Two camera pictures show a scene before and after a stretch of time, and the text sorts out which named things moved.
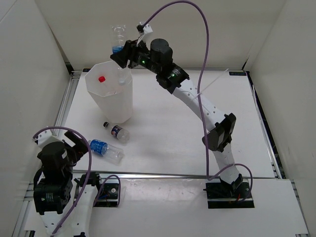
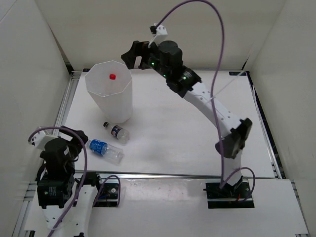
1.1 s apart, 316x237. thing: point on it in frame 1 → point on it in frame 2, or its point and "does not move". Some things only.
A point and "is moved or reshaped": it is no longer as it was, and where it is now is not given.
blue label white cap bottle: [115, 154] does not move
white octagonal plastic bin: [111, 86] does not move
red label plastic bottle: [108, 87] is moved or reshaped
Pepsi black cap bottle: [122, 135] does not move
